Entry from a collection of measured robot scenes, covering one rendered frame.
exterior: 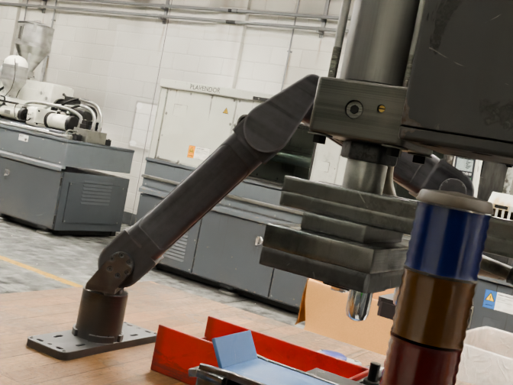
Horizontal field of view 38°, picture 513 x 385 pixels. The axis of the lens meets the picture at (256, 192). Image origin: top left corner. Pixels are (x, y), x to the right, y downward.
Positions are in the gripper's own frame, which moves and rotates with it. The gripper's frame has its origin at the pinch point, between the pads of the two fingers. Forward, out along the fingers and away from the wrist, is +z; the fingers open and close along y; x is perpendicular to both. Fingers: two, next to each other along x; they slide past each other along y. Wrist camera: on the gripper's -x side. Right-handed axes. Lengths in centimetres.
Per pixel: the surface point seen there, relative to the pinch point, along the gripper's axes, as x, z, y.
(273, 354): 10.3, 1.2, 15.1
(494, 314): -414, 47, 65
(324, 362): 10.3, 0.0, 7.8
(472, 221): 62, -23, -19
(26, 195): -443, 63, 537
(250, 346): 31.8, -4.9, 7.6
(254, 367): 34.3, -3.7, 5.4
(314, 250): 43.5, -17.6, -2.4
